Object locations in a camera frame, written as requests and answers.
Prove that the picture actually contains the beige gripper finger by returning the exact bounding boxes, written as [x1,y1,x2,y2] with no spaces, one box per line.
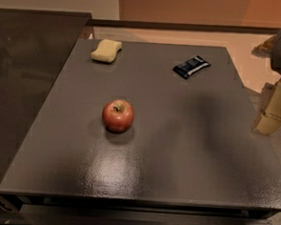
[253,78,281,135]

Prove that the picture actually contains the red apple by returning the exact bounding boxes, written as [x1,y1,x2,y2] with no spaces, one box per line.
[102,99,134,133]

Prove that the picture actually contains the dark blue snack packet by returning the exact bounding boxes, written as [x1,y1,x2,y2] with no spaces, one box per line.
[172,55,211,79]

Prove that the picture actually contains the yellow sponge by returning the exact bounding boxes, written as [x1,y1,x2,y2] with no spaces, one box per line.
[90,39,123,64]

